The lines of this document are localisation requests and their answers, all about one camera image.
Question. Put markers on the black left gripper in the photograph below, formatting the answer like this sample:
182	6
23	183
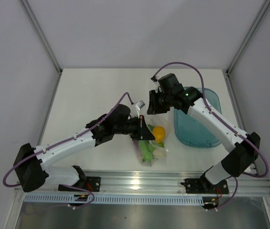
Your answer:
142	132

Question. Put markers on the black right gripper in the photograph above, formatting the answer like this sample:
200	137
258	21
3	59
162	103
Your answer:
153	108

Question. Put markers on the yellow lemon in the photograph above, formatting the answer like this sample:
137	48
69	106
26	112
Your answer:
159	133

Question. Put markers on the light green gourd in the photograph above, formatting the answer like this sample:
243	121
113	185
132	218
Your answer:
146	149

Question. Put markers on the clear zip top bag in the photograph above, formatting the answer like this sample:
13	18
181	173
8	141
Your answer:
152	121

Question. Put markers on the green bell pepper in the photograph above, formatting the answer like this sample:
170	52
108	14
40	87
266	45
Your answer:
161	144

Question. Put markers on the white garlic bulb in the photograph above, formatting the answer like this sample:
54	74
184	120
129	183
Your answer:
159	153

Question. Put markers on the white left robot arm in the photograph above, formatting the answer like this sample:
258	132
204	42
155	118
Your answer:
34	166

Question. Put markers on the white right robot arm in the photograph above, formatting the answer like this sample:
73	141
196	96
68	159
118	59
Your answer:
242	147

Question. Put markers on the teal plastic tray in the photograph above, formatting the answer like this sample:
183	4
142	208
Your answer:
191	132

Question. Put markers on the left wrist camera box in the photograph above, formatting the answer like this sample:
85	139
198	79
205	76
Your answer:
140	105

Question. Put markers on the aluminium mounting rail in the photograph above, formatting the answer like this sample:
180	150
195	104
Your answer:
168	183

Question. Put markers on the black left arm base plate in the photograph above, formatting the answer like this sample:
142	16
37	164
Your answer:
91	184

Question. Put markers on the slotted cable duct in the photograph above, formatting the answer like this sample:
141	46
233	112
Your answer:
114	199

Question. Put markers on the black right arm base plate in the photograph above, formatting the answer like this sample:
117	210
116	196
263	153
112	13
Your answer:
198	186

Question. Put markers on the right aluminium frame post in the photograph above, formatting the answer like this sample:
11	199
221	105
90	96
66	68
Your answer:
257	22

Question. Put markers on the aluminium frame post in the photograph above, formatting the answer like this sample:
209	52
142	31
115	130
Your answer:
257	22
40	34

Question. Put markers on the left aluminium frame post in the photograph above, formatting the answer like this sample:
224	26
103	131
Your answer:
40	34

